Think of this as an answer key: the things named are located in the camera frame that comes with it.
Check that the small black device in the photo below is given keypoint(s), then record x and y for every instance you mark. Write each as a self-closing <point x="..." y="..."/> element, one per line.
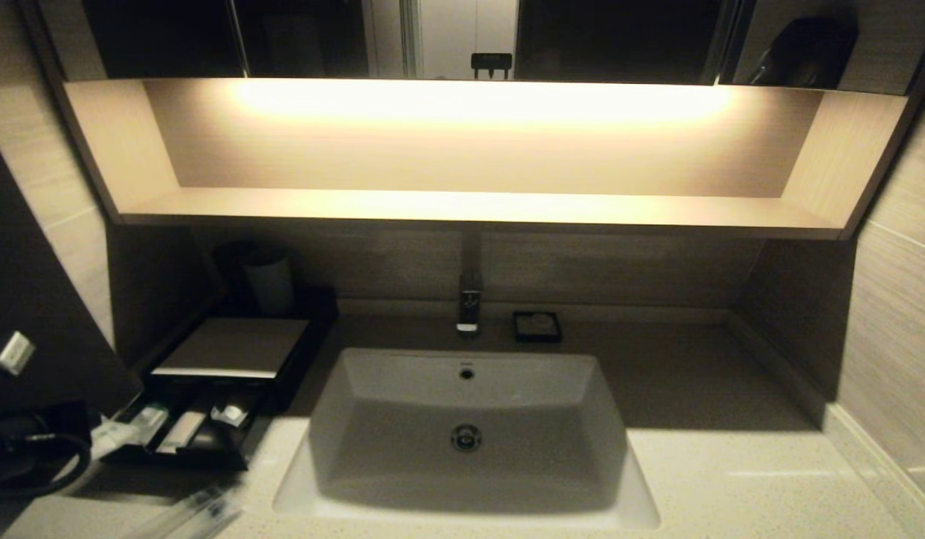
<point x="491" y="64"/>

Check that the black soap dish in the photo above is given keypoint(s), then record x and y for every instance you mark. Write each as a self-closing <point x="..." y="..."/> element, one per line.
<point x="519" y="337"/>

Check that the white flat bar packet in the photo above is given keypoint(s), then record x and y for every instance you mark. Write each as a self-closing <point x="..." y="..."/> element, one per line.
<point x="182" y="432"/>

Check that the black wall hair dryer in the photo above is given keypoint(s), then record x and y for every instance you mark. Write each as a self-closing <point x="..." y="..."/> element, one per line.
<point x="807" y="56"/>

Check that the black storage box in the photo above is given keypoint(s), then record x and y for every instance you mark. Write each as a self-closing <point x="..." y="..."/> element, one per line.
<point x="313" y="329"/>

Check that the lit wooden shelf niche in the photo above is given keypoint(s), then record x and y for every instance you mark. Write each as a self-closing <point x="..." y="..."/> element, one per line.
<point x="470" y="209"/>

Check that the mirror cabinet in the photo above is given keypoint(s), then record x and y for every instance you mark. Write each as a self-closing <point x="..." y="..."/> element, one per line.
<point x="620" y="37"/>

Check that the small white wrapped packet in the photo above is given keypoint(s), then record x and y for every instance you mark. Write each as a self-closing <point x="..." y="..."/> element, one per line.
<point x="230" y="415"/>

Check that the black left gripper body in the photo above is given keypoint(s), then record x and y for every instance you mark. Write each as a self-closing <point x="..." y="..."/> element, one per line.
<point x="17" y="442"/>

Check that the grey metal plate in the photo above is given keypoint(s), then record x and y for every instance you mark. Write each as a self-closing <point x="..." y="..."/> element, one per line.
<point x="230" y="346"/>

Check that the white ceramic sink basin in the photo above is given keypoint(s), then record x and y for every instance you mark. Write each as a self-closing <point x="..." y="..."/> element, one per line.
<point x="403" y="419"/>

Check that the white sachet green cap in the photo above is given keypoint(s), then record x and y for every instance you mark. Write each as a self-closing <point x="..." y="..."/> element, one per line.
<point x="114" y="438"/>

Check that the black cup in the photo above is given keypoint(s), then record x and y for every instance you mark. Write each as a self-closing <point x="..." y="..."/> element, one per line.
<point x="229" y="262"/>

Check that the grey plastic cup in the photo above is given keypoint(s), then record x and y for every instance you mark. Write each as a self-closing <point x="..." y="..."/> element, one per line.
<point x="269" y="283"/>

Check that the round white soap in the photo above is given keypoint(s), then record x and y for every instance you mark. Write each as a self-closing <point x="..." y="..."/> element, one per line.
<point x="540" y="322"/>

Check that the chrome sink drain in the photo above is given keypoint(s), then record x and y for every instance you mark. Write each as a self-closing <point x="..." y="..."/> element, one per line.
<point x="466" y="438"/>

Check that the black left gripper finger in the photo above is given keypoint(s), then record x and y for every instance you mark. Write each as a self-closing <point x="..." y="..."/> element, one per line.
<point x="73" y="418"/>
<point x="72" y="442"/>

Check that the chrome faucet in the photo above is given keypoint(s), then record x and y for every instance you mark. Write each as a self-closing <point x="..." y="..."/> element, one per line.
<point x="470" y="303"/>

